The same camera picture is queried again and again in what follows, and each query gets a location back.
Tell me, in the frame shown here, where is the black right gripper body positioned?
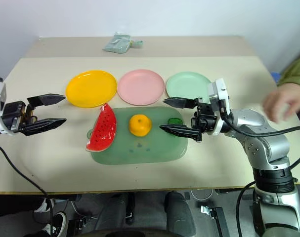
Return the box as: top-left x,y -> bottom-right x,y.
191,97 -> 218,135

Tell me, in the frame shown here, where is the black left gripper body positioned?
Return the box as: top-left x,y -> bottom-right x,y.
1,100 -> 39,132

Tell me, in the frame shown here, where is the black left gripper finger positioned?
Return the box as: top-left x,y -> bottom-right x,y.
18,118 -> 67,137
27,93 -> 67,108

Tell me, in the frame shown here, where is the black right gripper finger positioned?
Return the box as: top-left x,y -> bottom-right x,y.
159,123 -> 203,143
163,96 -> 199,110

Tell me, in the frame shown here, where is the pale green plate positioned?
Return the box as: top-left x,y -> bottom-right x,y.
166,71 -> 213,102

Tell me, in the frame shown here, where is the pink plate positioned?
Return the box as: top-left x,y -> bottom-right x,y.
117,69 -> 166,106

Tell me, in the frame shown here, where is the orange fruit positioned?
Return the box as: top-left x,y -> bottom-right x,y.
129,114 -> 152,137

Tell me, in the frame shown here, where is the yellow plate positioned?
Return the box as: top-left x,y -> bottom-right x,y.
65,70 -> 119,109

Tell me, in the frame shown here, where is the person's bare hand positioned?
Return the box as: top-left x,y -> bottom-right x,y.
262,83 -> 300,123

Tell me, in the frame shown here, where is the translucent green cutting board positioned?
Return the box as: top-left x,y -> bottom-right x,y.
86,106 -> 189,165

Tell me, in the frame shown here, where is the red watermelon slice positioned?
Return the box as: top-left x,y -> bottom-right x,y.
86,103 -> 118,153

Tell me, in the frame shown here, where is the black white sneaker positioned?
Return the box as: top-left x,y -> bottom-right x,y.
33,197 -> 56,213
31,211 -> 68,237

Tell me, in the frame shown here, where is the black trouser leg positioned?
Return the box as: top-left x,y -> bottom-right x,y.
0,193 -> 47,219

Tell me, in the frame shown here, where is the pale green cloth pouch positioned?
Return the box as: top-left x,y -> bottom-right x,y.
102,32 -> 144,53

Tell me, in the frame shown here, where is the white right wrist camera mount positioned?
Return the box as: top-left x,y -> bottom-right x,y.
207,78 -> 231,136

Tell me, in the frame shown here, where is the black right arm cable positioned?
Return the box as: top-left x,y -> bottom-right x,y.
218,98 -> 300,237

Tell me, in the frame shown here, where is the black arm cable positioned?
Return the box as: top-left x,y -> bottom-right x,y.
0,138 -> 54,237
218,98 -> 300,237

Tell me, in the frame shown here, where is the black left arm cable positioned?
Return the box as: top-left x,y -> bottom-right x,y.
0,138 -> 54,237

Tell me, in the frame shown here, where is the white floor cable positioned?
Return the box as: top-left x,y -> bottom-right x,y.
190,188 -> 215,201

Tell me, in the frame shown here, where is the black metal bracket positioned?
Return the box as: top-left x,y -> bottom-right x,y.
200,205 -> 230,237

